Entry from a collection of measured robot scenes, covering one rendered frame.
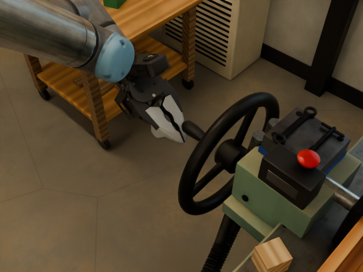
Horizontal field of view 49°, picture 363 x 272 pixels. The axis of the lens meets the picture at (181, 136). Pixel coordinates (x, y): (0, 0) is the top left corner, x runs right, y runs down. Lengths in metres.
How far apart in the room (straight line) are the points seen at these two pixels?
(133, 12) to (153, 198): 0.78
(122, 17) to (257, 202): 1.22
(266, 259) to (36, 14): 0.42
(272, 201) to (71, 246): 1.15
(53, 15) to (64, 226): 1.25
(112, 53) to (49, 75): 1.45
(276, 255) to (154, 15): 1.31
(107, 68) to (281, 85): 1.69
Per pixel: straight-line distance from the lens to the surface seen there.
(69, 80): 2.00
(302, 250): 0.63
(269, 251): 0.57
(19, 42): 0.53
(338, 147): 0.62
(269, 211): 0.64
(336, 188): 0.62
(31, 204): 1.81
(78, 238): 1.67
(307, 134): 0.62
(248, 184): 0.63
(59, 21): 0.56
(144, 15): 1.73
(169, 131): 0.73
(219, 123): 0.69
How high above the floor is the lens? 1.45
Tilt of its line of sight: 49 degrees down
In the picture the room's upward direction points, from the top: straight up
